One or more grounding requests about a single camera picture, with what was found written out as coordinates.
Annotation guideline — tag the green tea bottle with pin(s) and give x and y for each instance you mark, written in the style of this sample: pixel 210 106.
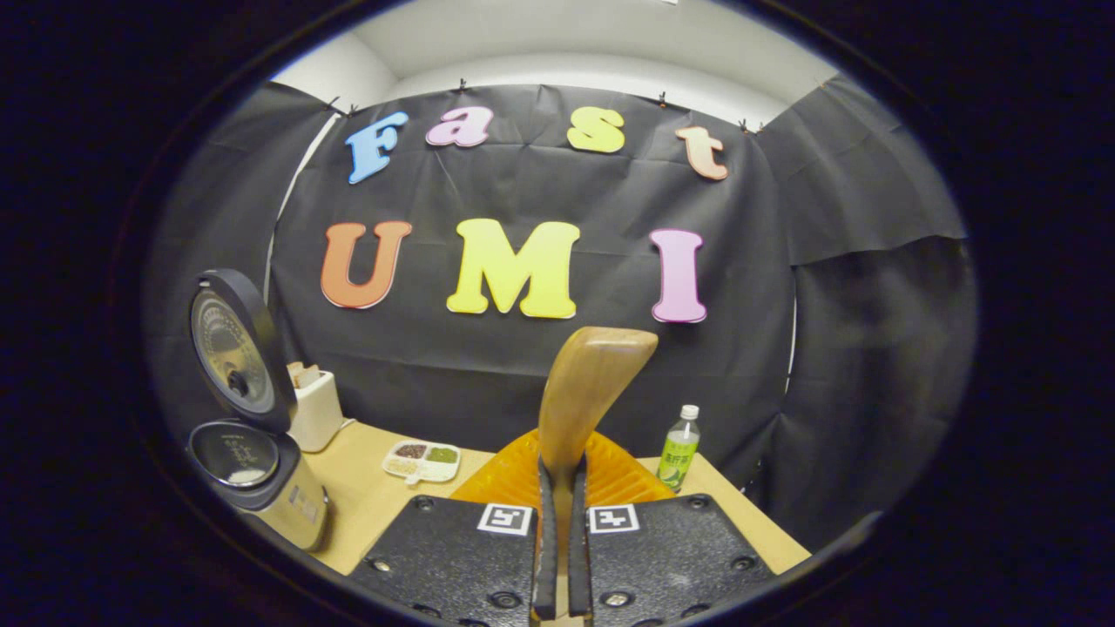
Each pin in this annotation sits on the green tea bottle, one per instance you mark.
pixel 678 453

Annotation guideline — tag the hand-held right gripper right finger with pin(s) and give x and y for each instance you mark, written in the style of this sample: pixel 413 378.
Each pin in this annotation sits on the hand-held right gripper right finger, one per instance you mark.
pixel 671 557

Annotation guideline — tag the toast slice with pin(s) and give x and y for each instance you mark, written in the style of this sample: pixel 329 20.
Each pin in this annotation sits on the toast slice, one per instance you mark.
pixel 296 376
pixel 312 376

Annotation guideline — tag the white toaster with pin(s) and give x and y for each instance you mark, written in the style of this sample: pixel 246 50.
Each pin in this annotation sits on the white toaster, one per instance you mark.
pixel 318 414

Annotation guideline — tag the black backdrop cloth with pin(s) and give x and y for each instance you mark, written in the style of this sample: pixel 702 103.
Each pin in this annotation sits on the black backdrop cloth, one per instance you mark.
pixel 523 366

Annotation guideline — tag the wooden spoon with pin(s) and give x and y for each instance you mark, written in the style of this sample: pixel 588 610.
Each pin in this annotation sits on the wooden spoon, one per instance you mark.
pixel 584 392

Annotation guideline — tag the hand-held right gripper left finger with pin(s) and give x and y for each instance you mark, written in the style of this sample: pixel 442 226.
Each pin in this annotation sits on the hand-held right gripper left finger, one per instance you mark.
pixel 462 557

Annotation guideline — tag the dark grey rice cooker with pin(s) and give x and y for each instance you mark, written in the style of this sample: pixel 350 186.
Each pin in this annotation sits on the dark grey rice cooker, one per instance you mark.
pixel 261 488

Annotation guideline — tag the white divided grain dish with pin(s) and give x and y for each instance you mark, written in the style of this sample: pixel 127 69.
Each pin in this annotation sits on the white divided grain dish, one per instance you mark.
pixel 422 461

